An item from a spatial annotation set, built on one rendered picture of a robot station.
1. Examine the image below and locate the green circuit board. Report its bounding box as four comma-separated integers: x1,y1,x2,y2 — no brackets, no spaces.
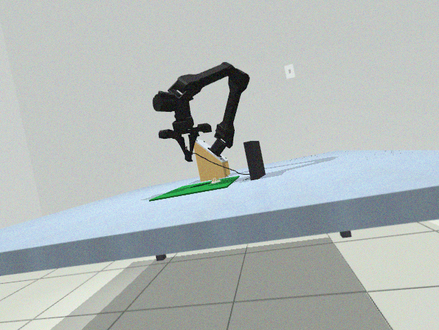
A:
149,176,240,202

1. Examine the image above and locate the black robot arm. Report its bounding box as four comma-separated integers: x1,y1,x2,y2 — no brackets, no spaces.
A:
153,62,250,157

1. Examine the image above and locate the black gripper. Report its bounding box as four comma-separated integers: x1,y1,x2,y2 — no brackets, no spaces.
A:
159,110,212,155

